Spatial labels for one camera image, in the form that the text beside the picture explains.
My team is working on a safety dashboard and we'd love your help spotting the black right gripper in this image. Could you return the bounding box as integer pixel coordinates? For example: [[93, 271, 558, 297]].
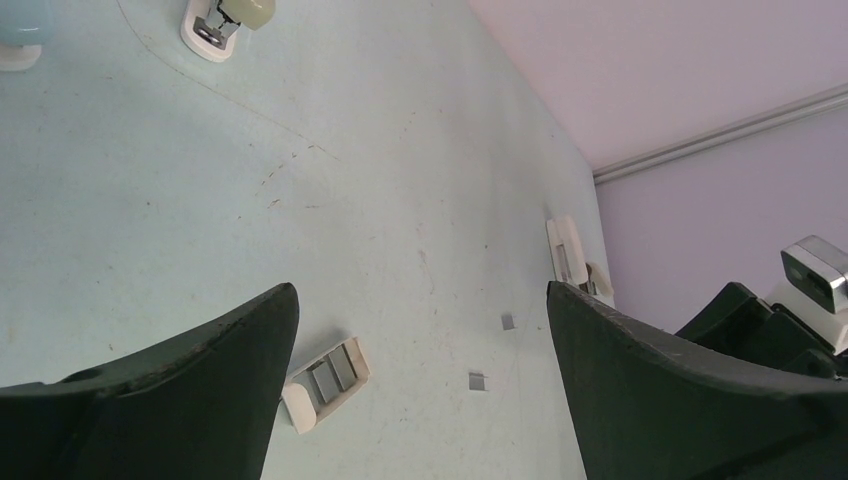
[[676, 282, 847, 379]]

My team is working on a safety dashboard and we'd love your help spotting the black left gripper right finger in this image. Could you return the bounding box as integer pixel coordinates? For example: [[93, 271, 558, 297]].
[[547, 282, 847, 479]]

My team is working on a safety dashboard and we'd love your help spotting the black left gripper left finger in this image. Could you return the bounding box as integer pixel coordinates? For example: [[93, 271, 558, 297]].
[[1, 283, 299, 479]]

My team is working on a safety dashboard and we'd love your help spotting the staple box tray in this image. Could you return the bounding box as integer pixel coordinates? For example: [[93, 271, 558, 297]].
[[281, 337, 371, 435]]

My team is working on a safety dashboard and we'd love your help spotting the silver staple strip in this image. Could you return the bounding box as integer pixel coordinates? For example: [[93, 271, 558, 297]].
[[501, 313, 515, 331], [468, 372, 487, 392]]

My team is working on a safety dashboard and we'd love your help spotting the light blue white stapler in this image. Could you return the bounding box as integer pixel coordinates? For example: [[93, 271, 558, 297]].
[[1, 0, 55, 72]]

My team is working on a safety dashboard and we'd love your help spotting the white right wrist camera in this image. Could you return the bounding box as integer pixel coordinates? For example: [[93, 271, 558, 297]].
[[766, 235, 847, 356]]

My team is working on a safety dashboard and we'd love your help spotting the aluminium frame rail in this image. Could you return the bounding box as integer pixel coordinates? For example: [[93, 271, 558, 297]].
[[593, 83, 847, 186]]

